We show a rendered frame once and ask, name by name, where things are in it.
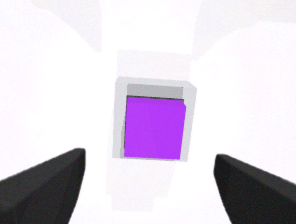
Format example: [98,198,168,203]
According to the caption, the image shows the purple button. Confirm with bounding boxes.
[112,76,197,162]

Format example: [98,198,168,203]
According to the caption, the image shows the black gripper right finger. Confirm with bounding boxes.
[213,153,296,224]

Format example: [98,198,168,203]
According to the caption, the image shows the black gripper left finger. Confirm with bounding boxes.
[0,147,86,224]

